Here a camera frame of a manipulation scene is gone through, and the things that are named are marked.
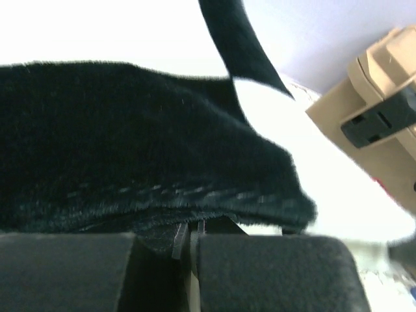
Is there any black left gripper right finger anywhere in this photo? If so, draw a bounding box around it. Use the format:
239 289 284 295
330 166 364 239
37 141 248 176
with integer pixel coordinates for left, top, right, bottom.
196 219 370 312

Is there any black and white checkered pillowcase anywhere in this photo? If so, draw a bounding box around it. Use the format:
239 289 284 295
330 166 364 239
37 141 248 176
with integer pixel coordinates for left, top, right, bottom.
1 1 415 243

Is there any tan plastic toolbox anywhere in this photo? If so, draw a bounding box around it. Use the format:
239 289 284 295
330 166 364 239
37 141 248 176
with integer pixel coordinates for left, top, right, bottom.
307 25 415 213

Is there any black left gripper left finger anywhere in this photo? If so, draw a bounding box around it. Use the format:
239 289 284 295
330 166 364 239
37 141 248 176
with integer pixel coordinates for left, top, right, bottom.
1 225 189 311

